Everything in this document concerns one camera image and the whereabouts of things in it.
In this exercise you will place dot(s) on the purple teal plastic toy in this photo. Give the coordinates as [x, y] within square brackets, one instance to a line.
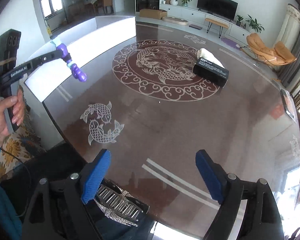
[77, 72]

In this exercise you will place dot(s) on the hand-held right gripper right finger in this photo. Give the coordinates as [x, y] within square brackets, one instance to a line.
[210, 177]

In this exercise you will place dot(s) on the wooden side table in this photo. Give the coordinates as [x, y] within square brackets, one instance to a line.
[106, 2]

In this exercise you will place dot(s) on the cream rolled towel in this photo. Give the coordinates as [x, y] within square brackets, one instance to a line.
[210, 55]

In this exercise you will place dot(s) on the orange lounge chair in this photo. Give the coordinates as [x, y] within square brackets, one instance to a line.
[267, 52]

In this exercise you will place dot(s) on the white round vase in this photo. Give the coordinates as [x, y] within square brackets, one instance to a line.
[174, 2]

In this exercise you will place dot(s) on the person's teal clothing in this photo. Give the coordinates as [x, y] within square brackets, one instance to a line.
[2, 212]

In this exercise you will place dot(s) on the large green potted plant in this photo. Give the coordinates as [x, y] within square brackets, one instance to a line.
[255, 23]

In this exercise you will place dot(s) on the brown cardboard box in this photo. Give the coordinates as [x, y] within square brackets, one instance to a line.
[152, 13]

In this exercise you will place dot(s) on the black cardboard box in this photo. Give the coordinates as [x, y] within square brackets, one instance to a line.
[210, 72]

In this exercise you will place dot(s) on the small green potted plant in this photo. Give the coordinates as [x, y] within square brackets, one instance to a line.
[239, 20]

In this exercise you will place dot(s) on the black flat device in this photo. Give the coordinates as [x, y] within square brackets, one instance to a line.
[289, 107]

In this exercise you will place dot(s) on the patterned glass desktop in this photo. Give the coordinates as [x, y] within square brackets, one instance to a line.
[165, 120]

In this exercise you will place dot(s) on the rhinestone mesh bow hair clip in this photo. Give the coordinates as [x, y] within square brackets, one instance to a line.
[120, 205]

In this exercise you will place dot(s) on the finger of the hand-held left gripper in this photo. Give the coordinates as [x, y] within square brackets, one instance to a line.
[44, 59]

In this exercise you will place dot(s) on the black television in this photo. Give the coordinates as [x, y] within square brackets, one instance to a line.
[217, 3]

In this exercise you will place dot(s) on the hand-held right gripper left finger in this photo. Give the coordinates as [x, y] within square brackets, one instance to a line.
[96, 177]

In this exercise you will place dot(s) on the wooden bench stool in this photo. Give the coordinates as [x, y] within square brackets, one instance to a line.
[216, 23]

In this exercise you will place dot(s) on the cream oval floor board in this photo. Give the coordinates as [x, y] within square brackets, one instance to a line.
[175, 20]

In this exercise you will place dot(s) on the white television cabinet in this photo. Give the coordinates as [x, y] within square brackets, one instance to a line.
[190, 12]

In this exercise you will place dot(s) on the purple floor mat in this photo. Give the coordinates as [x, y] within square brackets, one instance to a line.
[228, 42]

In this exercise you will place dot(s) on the floral seat cushion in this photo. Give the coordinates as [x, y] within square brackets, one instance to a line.
[7, 165]

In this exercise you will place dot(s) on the cream covered standing air conditioner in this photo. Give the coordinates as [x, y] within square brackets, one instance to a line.
[290, 27]

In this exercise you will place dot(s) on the grey curtain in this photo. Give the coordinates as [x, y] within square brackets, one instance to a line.
[297, 60]

